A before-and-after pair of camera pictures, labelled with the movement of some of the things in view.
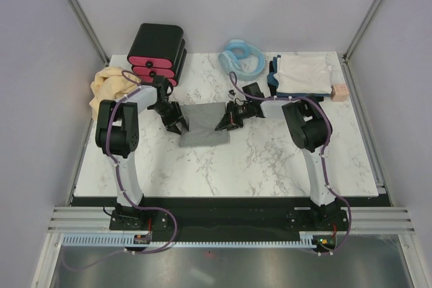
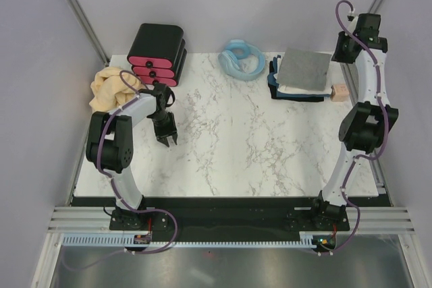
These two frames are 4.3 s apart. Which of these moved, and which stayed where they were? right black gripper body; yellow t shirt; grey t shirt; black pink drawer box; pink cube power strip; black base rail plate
Moved: grey t shirt; right black gripper body
Stayed: black pink drawer box; black base rail plate; yellow t shirt; pink cube power strip
